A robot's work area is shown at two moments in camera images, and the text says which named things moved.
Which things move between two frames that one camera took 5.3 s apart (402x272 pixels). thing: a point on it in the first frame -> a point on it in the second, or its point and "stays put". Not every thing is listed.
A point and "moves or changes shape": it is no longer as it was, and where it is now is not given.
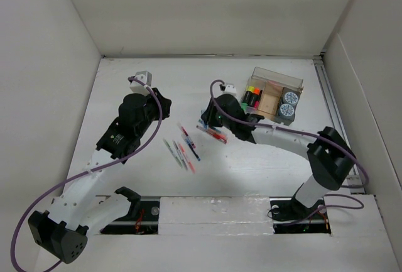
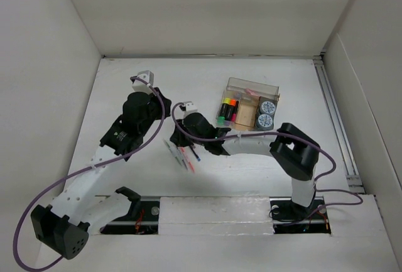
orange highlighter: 256,91 moves or changes shape
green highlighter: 244,105 moves or changes shape
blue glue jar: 290,98 -> 267,107
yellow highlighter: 248,96 moves or changes shape
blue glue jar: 286,111 moves or changes shape
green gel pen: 173,153 stays put
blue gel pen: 192,149 stays put
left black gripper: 165,103 stays put
